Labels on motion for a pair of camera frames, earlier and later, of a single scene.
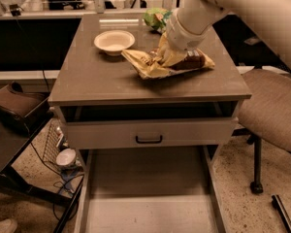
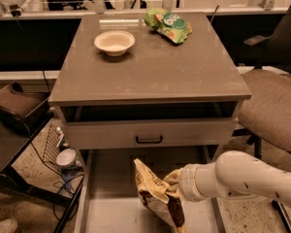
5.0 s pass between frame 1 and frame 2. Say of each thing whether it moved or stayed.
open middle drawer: stayed
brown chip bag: moved
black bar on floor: stayed
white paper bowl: stayed
